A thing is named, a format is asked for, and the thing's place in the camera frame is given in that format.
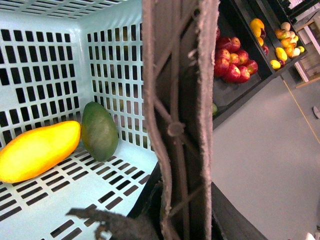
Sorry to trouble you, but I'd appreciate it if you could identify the brown basket handle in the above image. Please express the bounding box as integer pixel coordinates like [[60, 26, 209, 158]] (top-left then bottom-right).
[[142, 0, 220, 240]]

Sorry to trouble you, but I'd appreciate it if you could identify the pile of red apples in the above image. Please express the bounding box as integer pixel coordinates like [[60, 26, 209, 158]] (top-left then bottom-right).
[[211, 28, 258, 84]]

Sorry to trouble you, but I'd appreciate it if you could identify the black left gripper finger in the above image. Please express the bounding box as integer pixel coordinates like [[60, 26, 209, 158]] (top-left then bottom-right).
[[66, 208, 159, 240]]

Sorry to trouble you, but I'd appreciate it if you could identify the green avocado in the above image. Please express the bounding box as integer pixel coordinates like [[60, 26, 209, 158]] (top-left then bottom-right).
[[81, 101, 119, 162]]

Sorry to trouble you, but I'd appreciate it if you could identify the yellow mango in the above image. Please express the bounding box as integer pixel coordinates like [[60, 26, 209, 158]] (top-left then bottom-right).
[[0, 120, 81, 183]]

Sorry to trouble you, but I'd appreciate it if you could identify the light blue plastic basket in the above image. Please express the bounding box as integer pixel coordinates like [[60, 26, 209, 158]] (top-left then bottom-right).
[[0, 0, 157, 240]]

